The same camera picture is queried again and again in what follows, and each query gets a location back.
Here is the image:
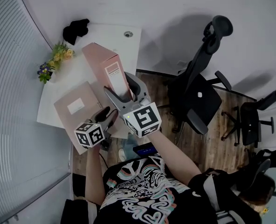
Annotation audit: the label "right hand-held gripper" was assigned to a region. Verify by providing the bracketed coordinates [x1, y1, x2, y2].
[103, 71, 162, 139]

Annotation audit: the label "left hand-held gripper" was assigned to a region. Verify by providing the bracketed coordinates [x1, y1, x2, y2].
[73, 106, 119, 148]

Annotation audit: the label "beige file box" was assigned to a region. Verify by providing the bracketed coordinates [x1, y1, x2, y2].
[53, 80, 120, 155]

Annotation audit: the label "pink file box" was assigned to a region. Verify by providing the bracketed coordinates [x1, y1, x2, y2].
[82, 42, 134, 102]

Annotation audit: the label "person's left forearm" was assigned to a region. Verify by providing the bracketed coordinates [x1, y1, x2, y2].
[85, 145, 106, 205]

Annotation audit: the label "person's right forearm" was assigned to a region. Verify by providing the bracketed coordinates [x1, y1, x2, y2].
[148, 127, 201, 185]

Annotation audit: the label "blue jeans leg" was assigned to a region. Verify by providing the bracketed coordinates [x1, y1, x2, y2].
[124, 134, 138, 161]

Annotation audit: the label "white shoe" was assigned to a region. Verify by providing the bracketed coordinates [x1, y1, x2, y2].
[118, 148, 127, 162]

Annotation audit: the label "black device with blue screen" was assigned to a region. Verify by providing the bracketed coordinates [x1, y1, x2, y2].
[132, 142, 159, 157]

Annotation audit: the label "black office chair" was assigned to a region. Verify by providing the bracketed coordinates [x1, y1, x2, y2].
[221, 85, 276, 148]
[163, 15, 234, 135]
[205, 148, 276, 196]

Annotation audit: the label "purple flower potted plant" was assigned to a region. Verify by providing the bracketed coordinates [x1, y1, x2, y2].
[37, 62, 54, 84]

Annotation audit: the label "yellow flower bouquet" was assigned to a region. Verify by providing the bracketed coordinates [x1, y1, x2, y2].
[47, 42, 75, 71]

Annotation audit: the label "black cloth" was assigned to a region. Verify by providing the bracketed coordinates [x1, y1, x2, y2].
[62, 19, 90, 45]

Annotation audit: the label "black printed T-shirt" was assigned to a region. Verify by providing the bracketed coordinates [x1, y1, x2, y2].
[63, 156, 262, 224]

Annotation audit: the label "white window blinds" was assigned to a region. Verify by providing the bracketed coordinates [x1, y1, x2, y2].
[0, 0, 72, 224]

